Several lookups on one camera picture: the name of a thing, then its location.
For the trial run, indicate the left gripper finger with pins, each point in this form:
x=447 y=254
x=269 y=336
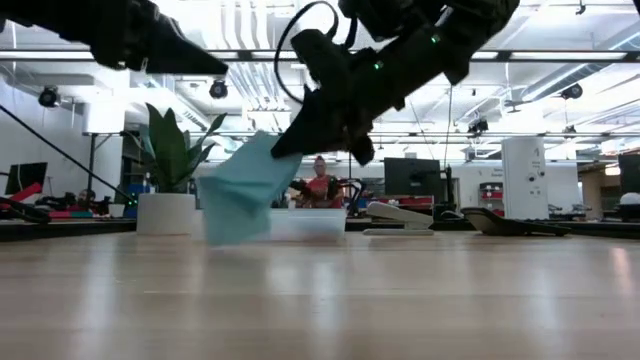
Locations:
x=180 y=55

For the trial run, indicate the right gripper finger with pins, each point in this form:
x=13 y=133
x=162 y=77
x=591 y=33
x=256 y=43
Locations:
x=362 y=151
x=320 y=130

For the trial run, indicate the blue sticky note pad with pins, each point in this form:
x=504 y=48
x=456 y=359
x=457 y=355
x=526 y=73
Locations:
x=240 y=195

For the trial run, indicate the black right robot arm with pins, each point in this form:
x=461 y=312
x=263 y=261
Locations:
x=485 y=30

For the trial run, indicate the person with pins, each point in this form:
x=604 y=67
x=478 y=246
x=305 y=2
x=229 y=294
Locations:
x=322 y=190

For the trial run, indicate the black desk monitor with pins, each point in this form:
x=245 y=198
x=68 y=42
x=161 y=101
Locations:
x=25 y=175
x=412 y=177
x=630 y=174

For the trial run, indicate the grey stapler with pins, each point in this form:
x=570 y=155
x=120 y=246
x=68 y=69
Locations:
x=400 y=216

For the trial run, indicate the clear case with brown lid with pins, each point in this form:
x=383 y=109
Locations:
x=310 y=225

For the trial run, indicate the shelf with red bins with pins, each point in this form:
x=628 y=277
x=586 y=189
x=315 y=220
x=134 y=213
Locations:
x=491 y=192

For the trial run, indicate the black calculator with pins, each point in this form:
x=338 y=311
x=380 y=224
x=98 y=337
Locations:
x=500 y=225

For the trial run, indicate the green plant in white pot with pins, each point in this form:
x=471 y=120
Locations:
x=167 y=215

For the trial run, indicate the white square pillar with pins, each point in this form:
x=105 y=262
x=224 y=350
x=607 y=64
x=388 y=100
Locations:
x=522 y=180

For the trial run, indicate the black overhead light bar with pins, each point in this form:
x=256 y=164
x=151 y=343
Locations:
x=550 y=56

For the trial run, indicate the black ceiling-hung camera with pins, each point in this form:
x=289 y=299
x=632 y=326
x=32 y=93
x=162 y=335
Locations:
x=478 y=126
x=218 y=90
x=49 y=97
x=571 y=92

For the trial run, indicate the black aluminium table frame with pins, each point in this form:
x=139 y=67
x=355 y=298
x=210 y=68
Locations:
x=75 y=227

